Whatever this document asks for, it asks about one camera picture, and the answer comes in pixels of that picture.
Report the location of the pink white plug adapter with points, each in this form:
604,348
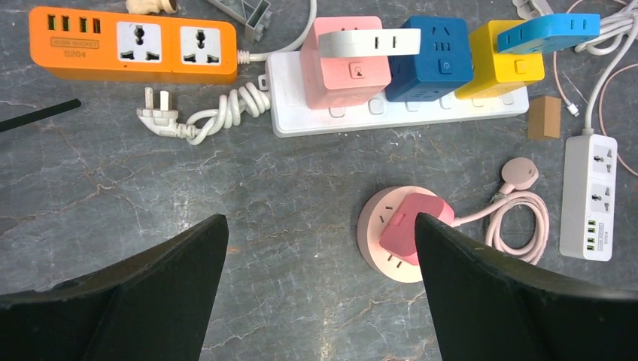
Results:
345,62

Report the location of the white plug under orange strip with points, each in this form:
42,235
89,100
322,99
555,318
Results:
163,120

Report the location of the long white power strip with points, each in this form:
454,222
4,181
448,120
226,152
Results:
292,117

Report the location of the blue cube adapter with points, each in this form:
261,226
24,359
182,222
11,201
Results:
443,65

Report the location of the gray black flat tool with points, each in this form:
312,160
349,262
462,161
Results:
255,16

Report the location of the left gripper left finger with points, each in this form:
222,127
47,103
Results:
154,305

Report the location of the small brown block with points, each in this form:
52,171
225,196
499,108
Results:
544,118

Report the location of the light blue adapter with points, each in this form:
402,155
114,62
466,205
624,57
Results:
549,33

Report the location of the small white power strip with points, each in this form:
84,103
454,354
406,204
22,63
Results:
588,197

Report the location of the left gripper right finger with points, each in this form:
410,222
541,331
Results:
487,305

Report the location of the orange power strip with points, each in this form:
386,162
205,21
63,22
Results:
78,44

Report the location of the pink folding extension socket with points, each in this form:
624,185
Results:
398,237

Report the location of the yellow cube adapter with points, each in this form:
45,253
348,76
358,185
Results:
496,74

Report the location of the round pink socket base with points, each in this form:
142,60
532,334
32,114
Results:
375,215

